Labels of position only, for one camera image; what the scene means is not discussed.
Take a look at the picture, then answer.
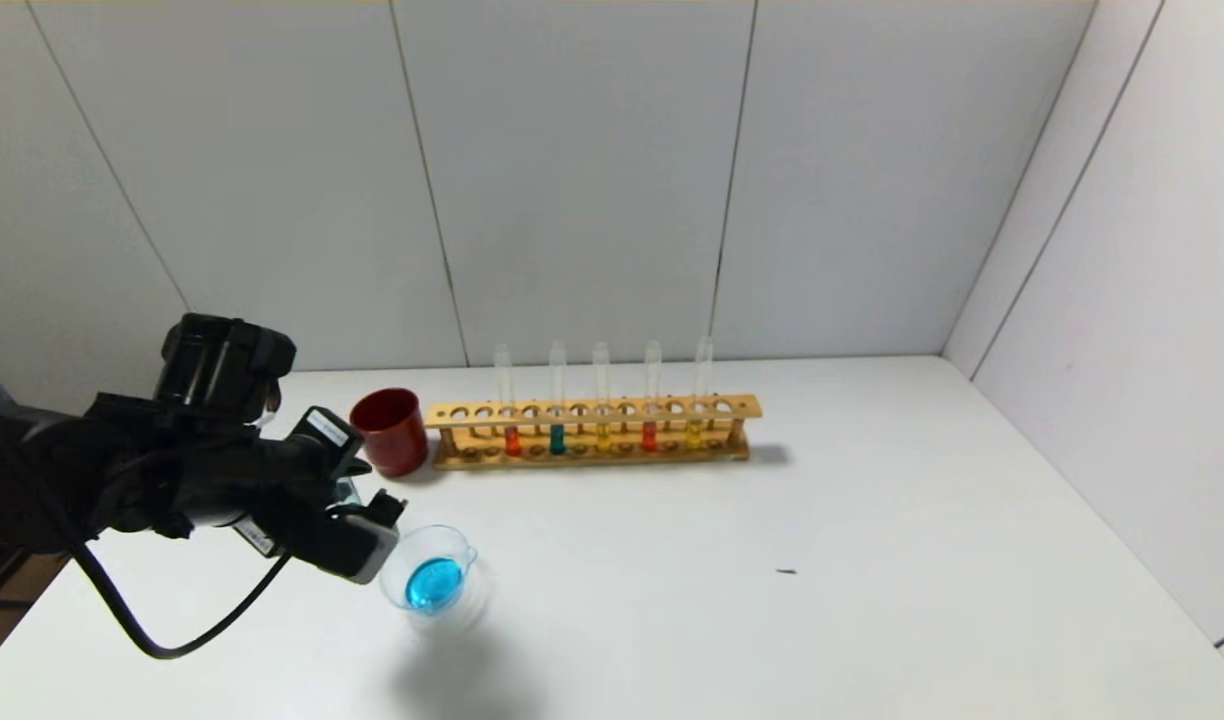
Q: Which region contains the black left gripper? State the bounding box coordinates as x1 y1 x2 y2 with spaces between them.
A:
231 406 373 558

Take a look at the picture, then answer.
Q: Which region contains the red pigment test tube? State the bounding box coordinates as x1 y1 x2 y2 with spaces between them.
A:
641 340 663 453
493 343 524 458

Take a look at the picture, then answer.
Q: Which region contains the wooden test tube rack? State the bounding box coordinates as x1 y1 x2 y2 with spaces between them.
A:
424 394 763 472

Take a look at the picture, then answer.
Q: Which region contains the yellow pigment test tube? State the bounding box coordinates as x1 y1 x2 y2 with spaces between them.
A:
592 341 613 454
686 336 715 450

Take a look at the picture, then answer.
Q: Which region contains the dark red cup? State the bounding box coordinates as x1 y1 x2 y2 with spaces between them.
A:
349 387 430 478

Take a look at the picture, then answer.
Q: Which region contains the blue liquid pool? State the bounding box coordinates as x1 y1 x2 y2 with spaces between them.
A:
405 557 465 613

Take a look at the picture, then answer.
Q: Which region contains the clear glass beaker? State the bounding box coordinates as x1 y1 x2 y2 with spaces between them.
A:
380 524 495 636

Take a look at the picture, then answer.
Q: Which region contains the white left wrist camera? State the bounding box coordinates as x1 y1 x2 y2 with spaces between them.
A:
272 490 405 586

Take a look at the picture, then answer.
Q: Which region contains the thin black camera cable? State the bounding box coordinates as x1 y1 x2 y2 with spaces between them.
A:
67 530 295 661

